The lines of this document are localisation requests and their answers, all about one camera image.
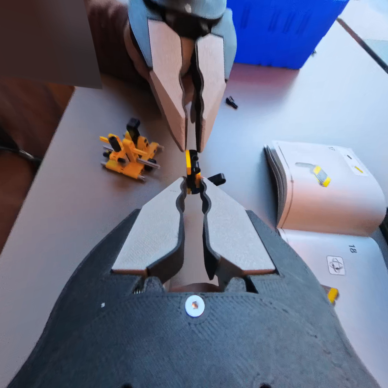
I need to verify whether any lego instruction booklet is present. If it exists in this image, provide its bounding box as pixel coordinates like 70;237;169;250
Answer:
264;140;388;352

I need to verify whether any blue plastic bin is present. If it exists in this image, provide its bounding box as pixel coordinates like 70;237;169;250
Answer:
226;0;350;70

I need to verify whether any yellow lego vehicle chassis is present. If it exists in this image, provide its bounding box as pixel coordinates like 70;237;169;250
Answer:
99;118;165;182

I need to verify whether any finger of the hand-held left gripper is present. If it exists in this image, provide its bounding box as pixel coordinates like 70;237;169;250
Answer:
190;33;228;153
148;19;187;152

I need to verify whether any person's left forearm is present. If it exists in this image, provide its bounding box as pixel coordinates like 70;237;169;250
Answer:
101;0;152;90

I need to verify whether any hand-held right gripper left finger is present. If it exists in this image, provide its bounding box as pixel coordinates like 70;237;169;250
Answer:
112;177;186;284

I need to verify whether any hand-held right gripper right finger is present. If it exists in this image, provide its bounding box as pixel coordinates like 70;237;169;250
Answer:
199;177;276;281

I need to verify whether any small yellow black lego assembly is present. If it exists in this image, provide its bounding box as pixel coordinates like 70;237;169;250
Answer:
185;149;226;195

